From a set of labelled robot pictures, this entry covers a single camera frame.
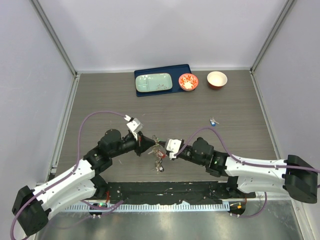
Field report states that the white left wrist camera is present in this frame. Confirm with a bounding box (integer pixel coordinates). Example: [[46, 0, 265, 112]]
[[124, 115, 143, 141]]

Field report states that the key with blue tag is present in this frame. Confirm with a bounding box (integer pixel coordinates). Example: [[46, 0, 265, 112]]
[[209, 117, 220, 127]]

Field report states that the aluminium frame post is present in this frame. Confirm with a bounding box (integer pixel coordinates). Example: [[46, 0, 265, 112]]
[[29, 0, 81, 78], [249, 0, 298, 75]]

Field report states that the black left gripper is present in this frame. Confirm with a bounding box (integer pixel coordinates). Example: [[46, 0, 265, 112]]
[[109, 130, 155, 158]]

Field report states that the right aluminium frame post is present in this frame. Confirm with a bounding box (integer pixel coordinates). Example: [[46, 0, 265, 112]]
[[249, 0, 298, 75]]

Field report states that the white slotted cable duct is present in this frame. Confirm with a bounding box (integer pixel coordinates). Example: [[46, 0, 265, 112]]
[[64, 201, 230, 213]]

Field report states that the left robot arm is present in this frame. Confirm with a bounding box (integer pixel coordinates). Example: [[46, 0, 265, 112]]
[[11, 129, 156, 237]]

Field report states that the metal key organizer with rings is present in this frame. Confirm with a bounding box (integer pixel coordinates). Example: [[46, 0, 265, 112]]
[[148, 135, 166, 173]]

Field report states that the red cup white inside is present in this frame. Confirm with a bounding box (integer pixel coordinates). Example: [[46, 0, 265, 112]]
[[207, 71, 228, 90]]

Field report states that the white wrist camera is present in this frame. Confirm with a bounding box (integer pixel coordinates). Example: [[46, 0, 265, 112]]
[[124, 115, 143, 141], [164, 138, 184, 161]]

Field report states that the dark blue tray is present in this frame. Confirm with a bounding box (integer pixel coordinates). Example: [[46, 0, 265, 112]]
[[134, 64, 192, 97]]

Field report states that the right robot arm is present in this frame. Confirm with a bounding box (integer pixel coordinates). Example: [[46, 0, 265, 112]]
[[159, 137, 318, 204]]

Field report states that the light green rectangular plate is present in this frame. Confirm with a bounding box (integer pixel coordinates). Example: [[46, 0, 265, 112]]
[[135, 73, 173, 93]]

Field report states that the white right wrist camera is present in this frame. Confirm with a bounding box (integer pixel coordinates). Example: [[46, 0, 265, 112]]
[[164, 138, 184, 161]]

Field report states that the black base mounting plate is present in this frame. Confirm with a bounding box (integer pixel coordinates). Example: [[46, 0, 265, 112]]
[[108, 181, 256, 205]]

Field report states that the orange patterned small bowl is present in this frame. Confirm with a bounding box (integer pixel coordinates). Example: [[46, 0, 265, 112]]
[[178, 73, 199, 92]]

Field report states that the left aluminium frame post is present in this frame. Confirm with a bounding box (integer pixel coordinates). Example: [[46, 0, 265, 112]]
[[29, 0, 81, 78]]

